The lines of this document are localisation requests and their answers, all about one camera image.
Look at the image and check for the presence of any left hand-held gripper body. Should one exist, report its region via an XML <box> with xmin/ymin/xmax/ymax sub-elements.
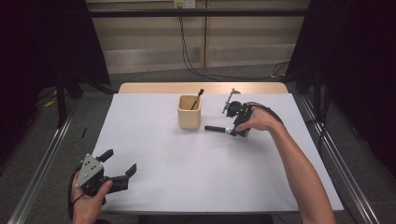
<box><xmin>75</xmin><ymin>153</ymin><xmax>130</xmax><ymax>197</ymax></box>

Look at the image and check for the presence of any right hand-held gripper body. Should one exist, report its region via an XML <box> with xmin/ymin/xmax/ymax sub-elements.
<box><xmin>221</xmin><ymin>88</ymin><xmax>255</xmax><ymax>126</ymax></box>

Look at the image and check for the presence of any thin black makeup brush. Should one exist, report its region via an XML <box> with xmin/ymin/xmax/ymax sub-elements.
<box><xmin>190</xmin><ymin>88</ymin><xmax>205</xmax><ymax>111</ymax></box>

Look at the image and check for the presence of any beige square brush holder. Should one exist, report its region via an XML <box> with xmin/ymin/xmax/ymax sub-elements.
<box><xmin>177</xmin><ymin>94</ymin><xmax>202</xmax><ymax>130</ymax></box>

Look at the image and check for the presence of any person's right hand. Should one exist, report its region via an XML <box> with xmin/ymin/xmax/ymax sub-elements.
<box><xmin>234</xmin><ymin>106</ymin><xmax>280</xmax><ymax>133</ymax></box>

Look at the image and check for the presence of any person's left hand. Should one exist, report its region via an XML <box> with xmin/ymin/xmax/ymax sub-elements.
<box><xmin>70</xmin><ymin>179</ymin><xmax>114</xmax><ymax>224</ymax></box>

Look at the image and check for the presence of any black metal stand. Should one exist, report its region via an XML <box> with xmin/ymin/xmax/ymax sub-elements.
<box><xmin>55</xmin><ymin>73</ymin><xmax>69</xmax><ymax>129</ymax></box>
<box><xmin>312</xmin><ymin>69</ymin><xmax>324</xmax><ymax>120</ymax></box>

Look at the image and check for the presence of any black horizontal bar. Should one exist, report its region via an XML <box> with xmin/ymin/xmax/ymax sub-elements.
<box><xmin>88</xmin><ymin>8</ymin><xmax>309</xmax><ymax>19</ymax></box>

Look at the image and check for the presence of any black curtain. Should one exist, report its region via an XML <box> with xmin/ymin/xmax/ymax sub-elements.
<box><xmin>284</xmin><ymin>0</ymin><xmax>396</xmax><ymax>172</ymax></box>
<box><xmin>0</xmin><ymin>0</ymin><xmax>112</xmax><ymax>166</ymax></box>

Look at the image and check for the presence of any right hand-held gripper cable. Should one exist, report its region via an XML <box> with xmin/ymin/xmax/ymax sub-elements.
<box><xmin>247</xmin><ymin>101</ymin><xmax>285</xmax><ymax>126</ymax></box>

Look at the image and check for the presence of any hand-held gripper cable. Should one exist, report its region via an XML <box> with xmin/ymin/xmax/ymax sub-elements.
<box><xmin>67</xmin><ymin>166</ymin><xmax>86</xmax><ymax>220</ymax></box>
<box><xmin>247</xmin><ymin>101</ymin><xmax>285</xmax><ymax>126</ymax></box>

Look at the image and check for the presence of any left hand-held gripper cable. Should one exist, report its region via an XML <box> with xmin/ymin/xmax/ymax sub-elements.
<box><xmin>67</xmin><ymin>166</ymin><xmax>86</xmax><ymax>220</ymax></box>

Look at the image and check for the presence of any metal floor rail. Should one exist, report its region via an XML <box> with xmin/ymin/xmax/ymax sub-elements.
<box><xmin>298</xmin><ymin>92</ymin><xmax>381</xmax><ymax>224</ymax></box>
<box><xmin>7</xmin><ymin>99</ymin><xmax>80</xmax><ymax>224</ymax></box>

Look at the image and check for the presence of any black wall cable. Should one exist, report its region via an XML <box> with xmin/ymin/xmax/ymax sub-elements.
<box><xmin>177</xmin><ymin>7</ymin><xmax>291</xmax><ymax>82</ymax></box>

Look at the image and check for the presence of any white wall socket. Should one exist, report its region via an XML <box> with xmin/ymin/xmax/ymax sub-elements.
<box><xmin>173</xmin><ymin>0</ymin><xmax>196</xmax><ymax>9</ymax></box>

